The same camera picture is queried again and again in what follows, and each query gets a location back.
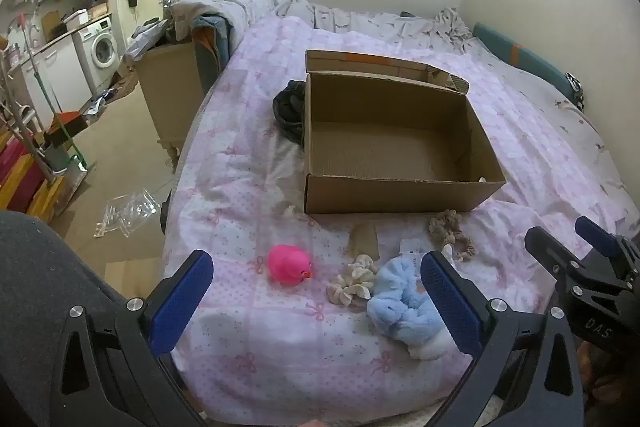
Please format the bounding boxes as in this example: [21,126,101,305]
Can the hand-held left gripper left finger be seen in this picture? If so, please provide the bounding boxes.
[50,249,215,427]

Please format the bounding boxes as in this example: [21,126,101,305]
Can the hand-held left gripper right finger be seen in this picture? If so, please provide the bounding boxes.
[420,249,586,427]

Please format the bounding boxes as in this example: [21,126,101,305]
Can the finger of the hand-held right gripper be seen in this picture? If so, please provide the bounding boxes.
[525,227,586,288]
[575,216,626,258]

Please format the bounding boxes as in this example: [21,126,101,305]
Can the blue and white fluffy scrunchie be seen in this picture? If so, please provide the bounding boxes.
[367,257,471,360]

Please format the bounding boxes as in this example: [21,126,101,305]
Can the clear packet with white label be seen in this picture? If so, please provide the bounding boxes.
[399,237,426,260]

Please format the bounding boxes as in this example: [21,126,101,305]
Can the cream scrunchie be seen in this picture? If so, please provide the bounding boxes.
[326,255,378,305]

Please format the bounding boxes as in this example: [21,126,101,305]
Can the brown cardboard box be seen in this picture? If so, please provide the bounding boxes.
[302,49,507,215]

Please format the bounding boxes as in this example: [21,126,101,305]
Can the person's right hand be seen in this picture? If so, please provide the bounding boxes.
[579,341,640,427]

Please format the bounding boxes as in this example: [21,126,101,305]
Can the beige knit scrunchie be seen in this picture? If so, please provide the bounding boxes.
[428,210,478,261]

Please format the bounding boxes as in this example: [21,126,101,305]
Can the clear plastic packaging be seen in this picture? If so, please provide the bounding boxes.
[95,189,162,238]

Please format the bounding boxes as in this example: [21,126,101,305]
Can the beige flat pad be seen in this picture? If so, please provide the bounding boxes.
[349,224,382,259]

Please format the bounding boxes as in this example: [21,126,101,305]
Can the pink rubber duck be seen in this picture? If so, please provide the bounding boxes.
[267,245,314,285]

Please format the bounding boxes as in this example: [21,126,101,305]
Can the teal pillow with orange stripe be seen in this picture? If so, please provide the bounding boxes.
[472,22,583,108]

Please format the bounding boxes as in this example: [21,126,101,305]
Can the yellow and red boxes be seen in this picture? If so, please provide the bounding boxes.
[0,132,66,223]

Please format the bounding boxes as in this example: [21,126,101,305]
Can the wooden bedside cabinet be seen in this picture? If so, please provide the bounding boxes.
[137,42,206,168]

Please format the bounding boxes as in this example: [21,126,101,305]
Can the red dustpan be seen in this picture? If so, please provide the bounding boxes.
[46,109,87,142]

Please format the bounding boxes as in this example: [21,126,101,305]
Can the dark grey cloth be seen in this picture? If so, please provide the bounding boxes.
[272,80,307,152]

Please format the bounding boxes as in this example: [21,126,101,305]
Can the white kitchen cabinet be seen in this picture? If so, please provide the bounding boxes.
[10,32,96,128]

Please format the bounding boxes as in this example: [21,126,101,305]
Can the white washing machine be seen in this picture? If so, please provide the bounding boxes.
[75,18,121,82]

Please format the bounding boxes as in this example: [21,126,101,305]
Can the white duvet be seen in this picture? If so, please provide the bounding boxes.
[170,0,476,52]

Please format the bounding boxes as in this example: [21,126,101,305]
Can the green handled mop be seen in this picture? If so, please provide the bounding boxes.
[17,13,88,170]

